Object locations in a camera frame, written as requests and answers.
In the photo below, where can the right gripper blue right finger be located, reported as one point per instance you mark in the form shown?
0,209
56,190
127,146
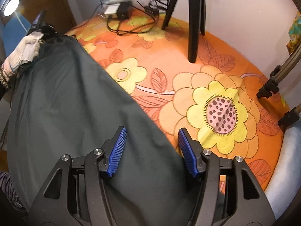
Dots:
191,150

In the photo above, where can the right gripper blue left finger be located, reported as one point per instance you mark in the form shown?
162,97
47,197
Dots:
112,152

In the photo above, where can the left hand white glove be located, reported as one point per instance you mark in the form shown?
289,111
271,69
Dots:
25,52

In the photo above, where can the metal tripod stand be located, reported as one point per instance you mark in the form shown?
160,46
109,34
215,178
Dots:
271,87

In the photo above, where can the round ceiling light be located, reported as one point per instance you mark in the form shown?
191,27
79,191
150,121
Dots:
10,7

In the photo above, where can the dark green pants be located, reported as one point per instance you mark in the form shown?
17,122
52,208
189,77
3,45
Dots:
65,103

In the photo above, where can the folded blue blanket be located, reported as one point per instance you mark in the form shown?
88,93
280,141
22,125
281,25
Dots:
285,181

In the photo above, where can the black power adapter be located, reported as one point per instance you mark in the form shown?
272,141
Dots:
124,11

